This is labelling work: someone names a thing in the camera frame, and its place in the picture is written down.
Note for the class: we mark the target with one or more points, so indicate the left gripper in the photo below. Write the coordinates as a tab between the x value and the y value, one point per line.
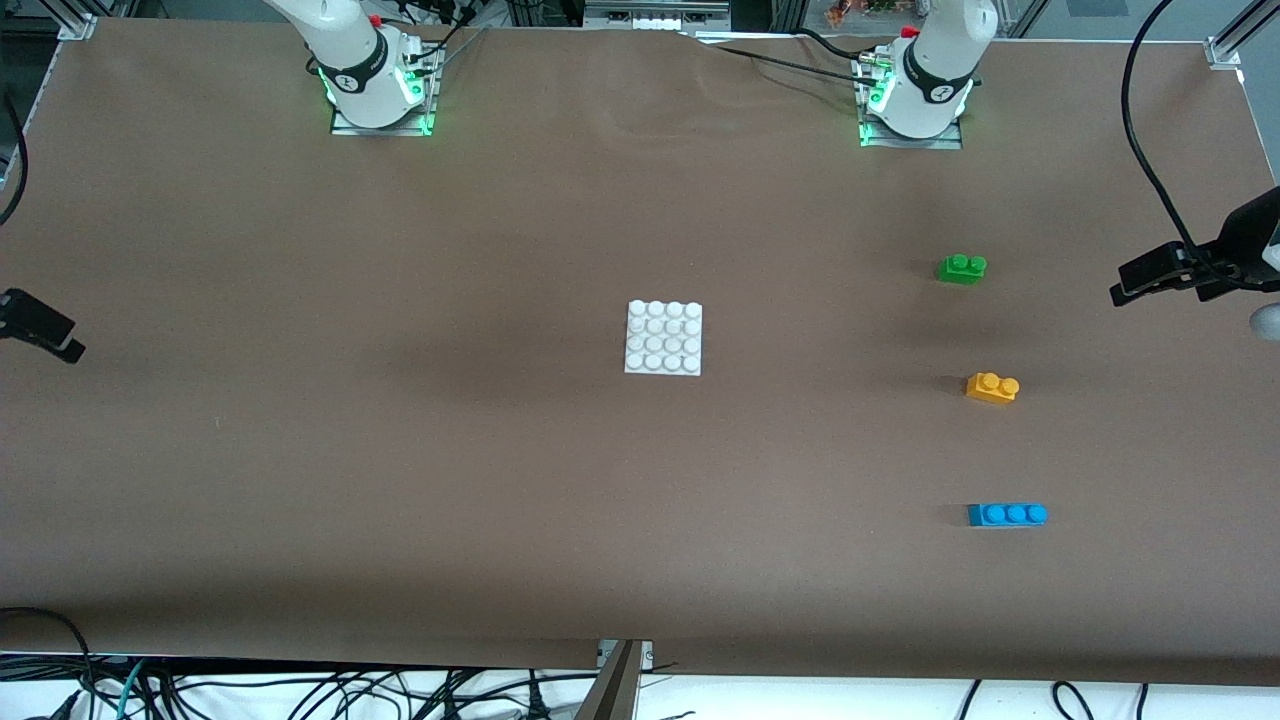
1232	251

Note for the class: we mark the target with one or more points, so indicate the yellow two-stud block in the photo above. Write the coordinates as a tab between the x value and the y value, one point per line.
992	390

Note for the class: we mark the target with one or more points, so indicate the white studded base plate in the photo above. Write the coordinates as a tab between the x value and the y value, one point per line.
664	340

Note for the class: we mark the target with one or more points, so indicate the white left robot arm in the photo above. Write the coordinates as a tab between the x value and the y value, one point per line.
935	60

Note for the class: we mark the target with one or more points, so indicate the green two-stud block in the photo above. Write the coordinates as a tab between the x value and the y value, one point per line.
962	270

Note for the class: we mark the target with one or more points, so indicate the blue three-stud block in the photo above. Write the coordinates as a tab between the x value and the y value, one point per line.
1005	515

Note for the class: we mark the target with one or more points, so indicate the brown table cover sheet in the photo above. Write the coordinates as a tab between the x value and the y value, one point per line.
640	500

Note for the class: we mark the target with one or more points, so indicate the grey metal rack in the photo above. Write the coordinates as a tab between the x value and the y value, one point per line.
655	15

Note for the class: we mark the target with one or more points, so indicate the aluminium table edge rail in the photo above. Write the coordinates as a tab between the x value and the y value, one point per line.
28	135
1258	120

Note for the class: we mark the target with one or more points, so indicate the aluminium frame corner profile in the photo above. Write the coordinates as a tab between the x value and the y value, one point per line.
1235	40
78	22

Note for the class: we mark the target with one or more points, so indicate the aluminium table bracket post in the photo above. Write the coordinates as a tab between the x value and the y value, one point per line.
622	690

